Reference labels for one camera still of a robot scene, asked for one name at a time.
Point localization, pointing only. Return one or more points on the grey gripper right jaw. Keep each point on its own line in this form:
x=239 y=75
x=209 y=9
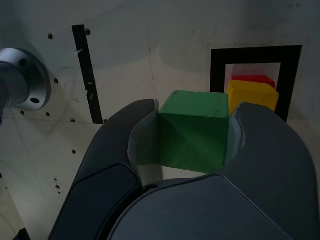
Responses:
x=225 y=212

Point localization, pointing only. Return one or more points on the black tape strip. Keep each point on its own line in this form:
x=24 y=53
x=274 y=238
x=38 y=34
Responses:
x=86 y=72

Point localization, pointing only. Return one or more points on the red cube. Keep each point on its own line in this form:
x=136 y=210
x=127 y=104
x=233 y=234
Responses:
x=252 y=78

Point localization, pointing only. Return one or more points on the black tape square outline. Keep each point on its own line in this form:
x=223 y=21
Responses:
x=217 y=70

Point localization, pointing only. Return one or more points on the yellow cube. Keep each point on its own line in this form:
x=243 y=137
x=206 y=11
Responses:
x=252 y=96

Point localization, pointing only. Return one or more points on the green cube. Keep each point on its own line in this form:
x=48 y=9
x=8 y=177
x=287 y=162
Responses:
x=192 y=135

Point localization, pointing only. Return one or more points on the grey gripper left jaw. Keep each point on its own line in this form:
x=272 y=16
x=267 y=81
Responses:
x=100 y=175

